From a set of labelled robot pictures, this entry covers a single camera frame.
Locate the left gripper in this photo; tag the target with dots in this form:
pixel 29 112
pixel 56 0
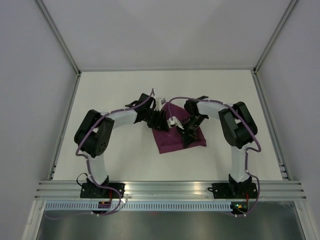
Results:
pixel 159 124

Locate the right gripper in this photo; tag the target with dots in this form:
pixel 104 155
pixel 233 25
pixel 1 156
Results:
pixel 188 136

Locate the purple cloth napkin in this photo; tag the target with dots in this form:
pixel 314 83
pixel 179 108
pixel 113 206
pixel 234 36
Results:
pixel 172 141

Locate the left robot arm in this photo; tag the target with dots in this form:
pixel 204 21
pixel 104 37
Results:
pixel 93 135

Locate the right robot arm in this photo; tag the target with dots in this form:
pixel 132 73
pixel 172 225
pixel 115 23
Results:
pixel 239 130

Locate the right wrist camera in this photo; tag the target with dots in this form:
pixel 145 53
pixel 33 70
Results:
pixel 174 122

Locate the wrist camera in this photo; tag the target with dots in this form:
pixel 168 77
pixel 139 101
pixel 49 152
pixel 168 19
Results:
pixel 159 103
pixel 174 122

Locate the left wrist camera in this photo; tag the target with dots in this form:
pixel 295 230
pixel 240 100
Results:
pixel 159 103

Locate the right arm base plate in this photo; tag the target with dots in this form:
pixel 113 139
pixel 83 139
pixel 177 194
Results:
pixel 228 191

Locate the right aluminium frame post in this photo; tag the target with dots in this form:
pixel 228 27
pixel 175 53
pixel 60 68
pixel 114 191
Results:
pixel 275 34

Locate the aluminium frame post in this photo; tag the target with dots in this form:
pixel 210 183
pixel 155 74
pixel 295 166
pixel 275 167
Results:
pixel 275 34
pixel 57 35

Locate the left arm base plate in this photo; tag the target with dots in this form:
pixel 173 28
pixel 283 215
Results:
pixel 90 191

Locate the white slotted cable duct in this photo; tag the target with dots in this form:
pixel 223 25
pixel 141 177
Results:
pixel 154 206

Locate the aluminium front rail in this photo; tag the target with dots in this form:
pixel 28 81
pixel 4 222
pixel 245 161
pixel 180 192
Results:
pixel 170 190

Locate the left aluminium frame post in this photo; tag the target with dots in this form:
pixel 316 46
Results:
pixel 57 35

